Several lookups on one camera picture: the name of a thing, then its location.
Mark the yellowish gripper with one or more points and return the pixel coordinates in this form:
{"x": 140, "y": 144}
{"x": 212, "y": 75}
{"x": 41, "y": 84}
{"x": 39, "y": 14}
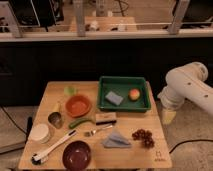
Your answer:
{"x": 167, "y": 116}

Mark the dark red grape bunch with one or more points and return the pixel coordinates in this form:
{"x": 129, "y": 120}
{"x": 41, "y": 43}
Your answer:
{"x": 145, "y": 136}

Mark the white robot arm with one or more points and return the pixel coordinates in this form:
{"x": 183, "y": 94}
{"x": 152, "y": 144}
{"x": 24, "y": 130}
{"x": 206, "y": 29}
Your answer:
{"x": 185, "y": 82}

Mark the orange red bowl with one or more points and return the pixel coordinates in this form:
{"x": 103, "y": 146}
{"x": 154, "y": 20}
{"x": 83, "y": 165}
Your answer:
{"x": 78, "y": 106}

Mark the dark maroon bowl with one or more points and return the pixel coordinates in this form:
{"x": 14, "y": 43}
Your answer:
{"x": 76, "y": 156}

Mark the red yellow peach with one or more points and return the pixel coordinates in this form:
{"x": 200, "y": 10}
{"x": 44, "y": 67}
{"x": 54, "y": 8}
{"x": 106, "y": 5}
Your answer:
{"x": 134, "y": 94}

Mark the green plastic tray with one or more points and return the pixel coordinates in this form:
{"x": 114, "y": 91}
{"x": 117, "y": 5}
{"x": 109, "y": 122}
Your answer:
{"x": 121, "y": 86}

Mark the grey folded cloth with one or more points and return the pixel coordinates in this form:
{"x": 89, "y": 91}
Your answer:
{"x": 116, "y": 140}

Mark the blue sponge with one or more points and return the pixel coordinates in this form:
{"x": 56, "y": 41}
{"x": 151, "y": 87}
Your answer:
{"x": 114, "y": 98}

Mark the silver fork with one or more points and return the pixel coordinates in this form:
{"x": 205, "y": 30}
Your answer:
{"x": 93, "y": 132}

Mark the green cucumber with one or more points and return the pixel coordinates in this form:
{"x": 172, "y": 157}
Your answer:
{"x": 79, "y": 121}

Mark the light green cup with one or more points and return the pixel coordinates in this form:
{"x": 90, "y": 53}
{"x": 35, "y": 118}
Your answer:
{"x": 70, "y": 91}

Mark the yellow banana piece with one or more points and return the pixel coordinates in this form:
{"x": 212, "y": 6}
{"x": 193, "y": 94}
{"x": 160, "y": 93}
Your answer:
{"x": 57, "y": 107}

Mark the steel measuring cup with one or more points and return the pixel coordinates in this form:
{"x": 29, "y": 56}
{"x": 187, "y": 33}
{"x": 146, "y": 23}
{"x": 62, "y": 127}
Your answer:
{"x": 55, "y": 119}

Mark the white round container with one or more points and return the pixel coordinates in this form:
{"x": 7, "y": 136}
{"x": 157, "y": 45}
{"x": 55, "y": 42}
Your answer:
{"x": 40, "y": 133}

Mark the white dish brush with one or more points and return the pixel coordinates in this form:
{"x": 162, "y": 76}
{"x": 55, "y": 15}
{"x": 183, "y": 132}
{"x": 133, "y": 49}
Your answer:
{"x": 38, "y": 159}

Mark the wooden block with black handle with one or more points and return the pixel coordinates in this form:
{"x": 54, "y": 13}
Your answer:
{"x": 104, "y": 118}

